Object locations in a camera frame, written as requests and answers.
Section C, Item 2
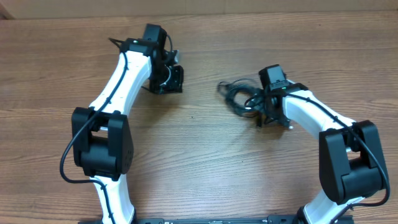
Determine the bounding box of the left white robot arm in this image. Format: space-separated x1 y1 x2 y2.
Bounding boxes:
60 24 183 223

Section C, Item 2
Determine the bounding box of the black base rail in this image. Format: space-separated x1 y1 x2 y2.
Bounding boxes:
77 214 355 224

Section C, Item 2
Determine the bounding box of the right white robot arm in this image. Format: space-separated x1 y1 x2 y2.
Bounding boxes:
259 64 391 223

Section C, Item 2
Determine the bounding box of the black USB cable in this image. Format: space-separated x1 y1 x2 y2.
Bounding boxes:
216 77 268 119

